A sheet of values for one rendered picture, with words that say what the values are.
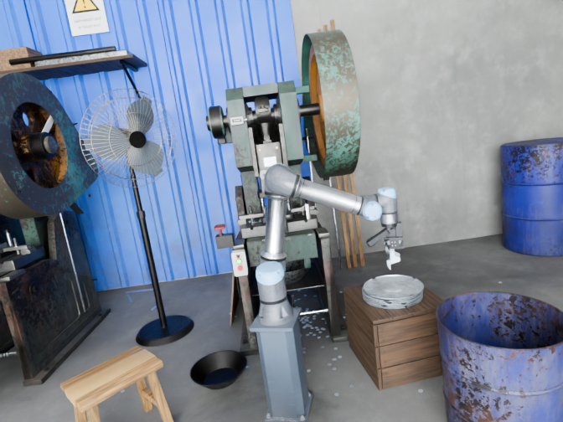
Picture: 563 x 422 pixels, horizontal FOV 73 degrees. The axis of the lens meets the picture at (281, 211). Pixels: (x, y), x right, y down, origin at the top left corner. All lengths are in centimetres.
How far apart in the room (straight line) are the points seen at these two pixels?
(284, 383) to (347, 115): 127
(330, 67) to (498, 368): 144
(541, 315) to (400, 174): 223
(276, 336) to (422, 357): 72
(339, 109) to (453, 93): 206
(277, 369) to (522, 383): 88
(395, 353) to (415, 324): 16
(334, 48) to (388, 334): 139
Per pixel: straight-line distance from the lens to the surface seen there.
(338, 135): 198
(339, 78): 198
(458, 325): 179
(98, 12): 379
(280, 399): 181
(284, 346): 166
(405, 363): 198
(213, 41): 355
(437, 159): 383
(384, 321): 183
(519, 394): 151
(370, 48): 367
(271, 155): 224
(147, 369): 181
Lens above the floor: 121
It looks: 11 degrees down
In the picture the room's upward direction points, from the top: 8 degrees counter-clockwise
